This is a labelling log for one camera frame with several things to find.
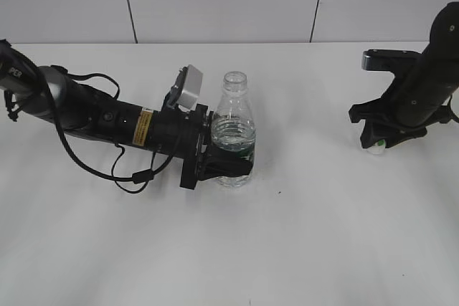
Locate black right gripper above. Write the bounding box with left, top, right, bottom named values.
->
left=349, top=65, right=453, bottom=149

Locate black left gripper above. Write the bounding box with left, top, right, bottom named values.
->
left=152, top=104, right=253, bottom=190

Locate white green bottle cap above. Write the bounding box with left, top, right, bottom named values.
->
left=366, top=139, right=387, bottom=156

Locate clear cestbon water bottle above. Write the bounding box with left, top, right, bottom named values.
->
left=210, top=71, right=257, bottom=188

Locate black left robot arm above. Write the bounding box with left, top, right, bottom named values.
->
left=1, top=39, right=253, bottom=189

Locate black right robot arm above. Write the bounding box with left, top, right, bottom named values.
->
left=349, top=1, right=458, bottom=149

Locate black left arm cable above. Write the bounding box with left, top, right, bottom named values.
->
left=3, top=67, right=173, bottom=196

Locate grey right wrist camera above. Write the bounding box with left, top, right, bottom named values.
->
left=361, top=49, right=420, bottom=74

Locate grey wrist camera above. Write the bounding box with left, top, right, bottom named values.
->
left=361, top=49, right=420, bottom=74
left=164, top=64, right=203, bottom=110

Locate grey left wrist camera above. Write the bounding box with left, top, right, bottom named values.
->
left=164, top=64, right=203, bottom=110

